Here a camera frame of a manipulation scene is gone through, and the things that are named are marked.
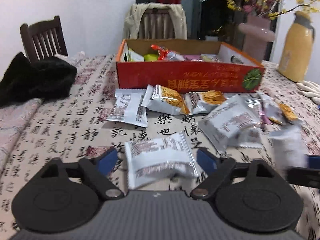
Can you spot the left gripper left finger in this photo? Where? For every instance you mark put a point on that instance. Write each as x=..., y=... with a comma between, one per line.
x=94, y=174

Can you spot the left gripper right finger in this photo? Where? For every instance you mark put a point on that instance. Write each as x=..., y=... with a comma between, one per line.
x=218, y=172

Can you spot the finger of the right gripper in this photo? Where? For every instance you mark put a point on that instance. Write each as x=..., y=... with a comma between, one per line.
x=313, y=161

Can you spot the orange print snack packet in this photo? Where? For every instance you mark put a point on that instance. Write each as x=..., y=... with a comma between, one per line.
x=164, y=100

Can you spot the green snack packet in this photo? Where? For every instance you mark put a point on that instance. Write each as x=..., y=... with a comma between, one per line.
x=150, y=57
x=131, y=56

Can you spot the red snack bag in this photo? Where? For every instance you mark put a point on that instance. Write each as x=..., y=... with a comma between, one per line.
x=167, y=54

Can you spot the large white snack packet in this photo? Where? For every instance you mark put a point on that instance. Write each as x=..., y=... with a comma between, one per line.
x=226, y=121

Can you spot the white grey snack packet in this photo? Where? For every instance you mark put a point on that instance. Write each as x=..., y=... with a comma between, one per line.
x=128, y=107

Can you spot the pink snack packet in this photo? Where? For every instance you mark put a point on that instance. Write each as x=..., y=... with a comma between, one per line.
x=196, y=58

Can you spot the small orange silver packet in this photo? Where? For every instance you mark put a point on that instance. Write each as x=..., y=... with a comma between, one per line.
x=277, y=113

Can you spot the calligraphy tablecloth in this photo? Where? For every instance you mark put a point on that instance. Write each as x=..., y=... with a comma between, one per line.
x=75, y=128

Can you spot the white gloves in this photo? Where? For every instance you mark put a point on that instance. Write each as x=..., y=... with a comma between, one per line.
x=310, y=90

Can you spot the yellow thermos jug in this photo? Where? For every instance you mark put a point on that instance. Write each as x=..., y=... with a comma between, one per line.
x=297, y=49

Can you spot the folded pink woven blanket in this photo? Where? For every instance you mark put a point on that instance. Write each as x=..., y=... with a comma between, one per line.
x=14, y=119

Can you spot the black cloth bundle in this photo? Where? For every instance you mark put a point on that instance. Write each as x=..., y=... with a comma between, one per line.
x=47, y=79

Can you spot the red cardboard snack box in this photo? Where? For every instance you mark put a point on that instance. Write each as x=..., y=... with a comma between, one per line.
x=235, y=72

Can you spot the pink ceramic vase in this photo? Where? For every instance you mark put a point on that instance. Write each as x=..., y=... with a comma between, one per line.
x=257, y=35

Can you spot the dark wooden chair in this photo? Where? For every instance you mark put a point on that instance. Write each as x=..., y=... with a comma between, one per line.
x=43, y=39

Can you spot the beige jacket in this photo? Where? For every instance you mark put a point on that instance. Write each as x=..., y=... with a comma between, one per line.
x=135, y=13

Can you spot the wooden chair with jacket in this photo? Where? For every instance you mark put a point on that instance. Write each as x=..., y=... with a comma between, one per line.
x=156, y=24

